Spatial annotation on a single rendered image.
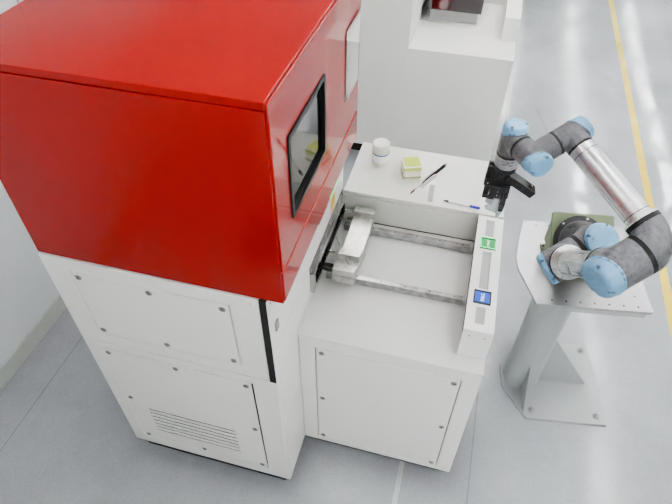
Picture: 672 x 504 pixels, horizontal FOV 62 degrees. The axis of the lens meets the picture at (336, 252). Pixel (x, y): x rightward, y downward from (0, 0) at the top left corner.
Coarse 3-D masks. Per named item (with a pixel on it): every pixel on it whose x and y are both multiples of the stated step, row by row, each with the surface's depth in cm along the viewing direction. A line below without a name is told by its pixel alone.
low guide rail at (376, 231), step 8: (344, 224) 224; (376, 232) 222; (384, 232) 221; (392, 232) 220; (400, 232) 220; (408, 240) 220; (416, 240) 219; (424, 240) 218; (432, 240) 217; (440, 240) 217; (448, 240) 217; (448, 248) 218; (456, 248) 217; (464, 248) 216
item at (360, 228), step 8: (352, 224) 219; (360, 224) 219; (368, 224) 219; (352, 232) 216; (360, 232) 216; (368, 232) 216; (352, 240) 213; (360, 240) 213; (352, 248) 210; (360, 248) 210; (352, 264) 204; (336, 280) 201; (344, 280) 200; (352, 280) 199
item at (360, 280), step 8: (328, 272) 205; (360, 280) 203; (368, 280) 203; (376, 280) 203; (384, 280) 203; (384, 288) 203; (392, 288) 202; (400, 288) 201; (408, 288) 200; (416, 288) 200; (424, 288) 200; (424, 296) 200; (432, 296) 199; (440, 296) 198; (448, 296) 198; (456, 296) 198
